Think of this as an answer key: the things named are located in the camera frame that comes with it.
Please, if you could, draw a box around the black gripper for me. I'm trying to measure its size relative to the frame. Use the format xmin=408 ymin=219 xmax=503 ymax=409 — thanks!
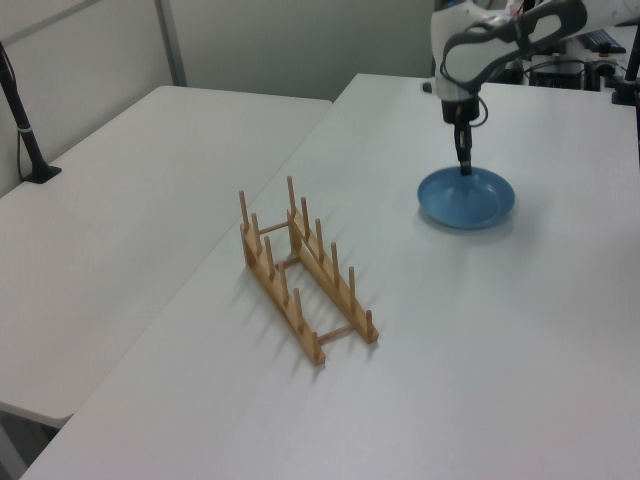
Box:
xmin=440 ymin=97 xmax=484 ymax=177

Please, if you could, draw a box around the black keyboard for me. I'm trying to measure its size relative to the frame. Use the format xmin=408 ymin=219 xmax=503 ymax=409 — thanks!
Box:
xmin=579 ymin=28 xmax=628 ymax=54

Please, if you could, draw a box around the white side table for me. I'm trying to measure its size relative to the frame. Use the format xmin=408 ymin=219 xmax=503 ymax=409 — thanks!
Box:
xmin=0 ymin=84 xmax=335 ymax=422

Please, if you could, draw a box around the black clamped camera pole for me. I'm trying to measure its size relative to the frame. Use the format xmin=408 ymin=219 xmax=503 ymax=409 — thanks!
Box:
xmin=611 ymin=34 xmax=640 ymax=107

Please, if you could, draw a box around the black pole with white tie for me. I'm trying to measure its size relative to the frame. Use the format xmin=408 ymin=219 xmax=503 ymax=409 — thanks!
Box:
xmin=0 ymin=40 xmax=64 ymax=185

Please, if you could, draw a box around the wooden plate rack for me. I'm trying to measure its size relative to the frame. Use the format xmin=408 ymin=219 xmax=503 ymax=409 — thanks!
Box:
xmin=237 ymin=175 xmax=380 ymax=368

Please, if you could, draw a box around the blue round plate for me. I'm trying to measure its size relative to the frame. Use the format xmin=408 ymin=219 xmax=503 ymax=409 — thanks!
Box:
xmin=416 ymin=166 xmax=517 ymax=231

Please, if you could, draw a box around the grey partition frame post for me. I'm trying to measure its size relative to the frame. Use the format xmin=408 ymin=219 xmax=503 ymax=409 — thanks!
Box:
xmin=153 ymin=0 xmax=189 ymax=87

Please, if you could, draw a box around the black electronics box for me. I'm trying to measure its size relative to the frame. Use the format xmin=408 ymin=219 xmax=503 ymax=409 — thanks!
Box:
xmin=528 ymin=59 xmax=587 ymax=89

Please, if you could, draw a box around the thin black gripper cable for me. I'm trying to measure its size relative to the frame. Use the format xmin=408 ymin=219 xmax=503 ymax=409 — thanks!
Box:
xmin=438 ymin=49 xmax=490 ymax=130

